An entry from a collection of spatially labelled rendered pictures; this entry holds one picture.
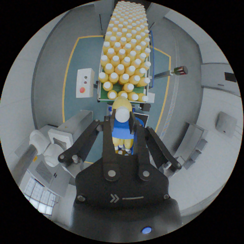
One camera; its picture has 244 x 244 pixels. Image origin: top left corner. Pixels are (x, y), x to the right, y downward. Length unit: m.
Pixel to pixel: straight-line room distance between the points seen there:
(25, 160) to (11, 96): 2.24
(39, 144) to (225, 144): 3.98
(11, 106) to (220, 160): 6.16
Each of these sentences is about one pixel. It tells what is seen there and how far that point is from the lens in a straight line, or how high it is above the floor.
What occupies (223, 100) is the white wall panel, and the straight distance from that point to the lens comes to 3.55.
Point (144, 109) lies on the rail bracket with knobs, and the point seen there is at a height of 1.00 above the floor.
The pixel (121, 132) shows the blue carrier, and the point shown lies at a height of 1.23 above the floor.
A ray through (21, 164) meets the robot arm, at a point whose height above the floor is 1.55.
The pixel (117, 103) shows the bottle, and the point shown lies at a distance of 0.23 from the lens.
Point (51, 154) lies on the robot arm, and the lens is 0.78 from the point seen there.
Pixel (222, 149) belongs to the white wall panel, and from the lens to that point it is 3.42.
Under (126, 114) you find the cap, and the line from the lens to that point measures 0.20.
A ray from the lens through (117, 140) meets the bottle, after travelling 0.54.
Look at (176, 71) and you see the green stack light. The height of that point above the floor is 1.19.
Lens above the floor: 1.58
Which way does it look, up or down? 68 degrees down
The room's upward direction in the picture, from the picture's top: 162 degrees clockwise
